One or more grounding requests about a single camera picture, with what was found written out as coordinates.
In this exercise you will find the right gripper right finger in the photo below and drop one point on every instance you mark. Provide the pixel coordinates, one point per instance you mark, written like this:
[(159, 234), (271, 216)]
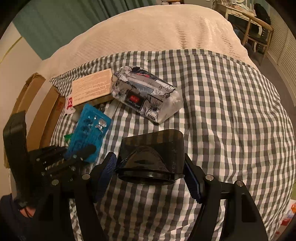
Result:
[(242, 220)]

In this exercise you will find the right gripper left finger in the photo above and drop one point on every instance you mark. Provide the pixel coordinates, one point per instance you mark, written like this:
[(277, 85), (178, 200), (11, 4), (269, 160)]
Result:
[(54, 220)]

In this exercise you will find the green snack bag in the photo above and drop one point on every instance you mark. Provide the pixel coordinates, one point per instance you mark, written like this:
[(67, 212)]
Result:
[(67, 139)]

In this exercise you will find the blue blister pack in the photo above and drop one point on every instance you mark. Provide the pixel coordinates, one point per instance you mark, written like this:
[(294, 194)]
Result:
[(90, 130)]

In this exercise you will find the dark transparent plastic box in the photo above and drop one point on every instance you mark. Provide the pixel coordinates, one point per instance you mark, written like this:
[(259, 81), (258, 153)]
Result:
[(155, 158)]

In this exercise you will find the brown cardboard box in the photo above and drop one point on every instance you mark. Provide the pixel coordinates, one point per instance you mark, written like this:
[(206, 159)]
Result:
[(43, 106)]

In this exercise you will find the red white sachet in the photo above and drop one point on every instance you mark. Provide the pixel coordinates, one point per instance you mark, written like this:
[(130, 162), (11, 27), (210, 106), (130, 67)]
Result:
[(69, 108)]

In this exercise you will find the small kraft paper box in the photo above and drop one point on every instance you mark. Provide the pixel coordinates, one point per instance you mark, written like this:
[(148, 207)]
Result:
[(91, 87)]

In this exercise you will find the black white tissue pack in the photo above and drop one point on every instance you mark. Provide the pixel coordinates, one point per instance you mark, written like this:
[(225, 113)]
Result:
[(145, 93)]

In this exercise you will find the green curtain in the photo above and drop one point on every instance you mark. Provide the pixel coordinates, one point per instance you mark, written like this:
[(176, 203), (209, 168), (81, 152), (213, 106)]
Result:
[(49, 25)]

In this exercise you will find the white louvered wardrobe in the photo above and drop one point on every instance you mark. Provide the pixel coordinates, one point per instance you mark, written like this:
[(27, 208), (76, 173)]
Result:
[(282, 47)]

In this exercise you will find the wooden chair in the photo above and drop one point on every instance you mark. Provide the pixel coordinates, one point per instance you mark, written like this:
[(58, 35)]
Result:
[(255, 35)]

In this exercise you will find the cream bed blanket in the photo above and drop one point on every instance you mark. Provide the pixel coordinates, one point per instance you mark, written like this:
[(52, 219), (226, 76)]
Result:
[(151, 28)]

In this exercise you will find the cluttered desk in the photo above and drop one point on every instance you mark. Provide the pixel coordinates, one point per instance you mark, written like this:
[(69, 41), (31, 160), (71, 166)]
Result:
[(227, 9)]

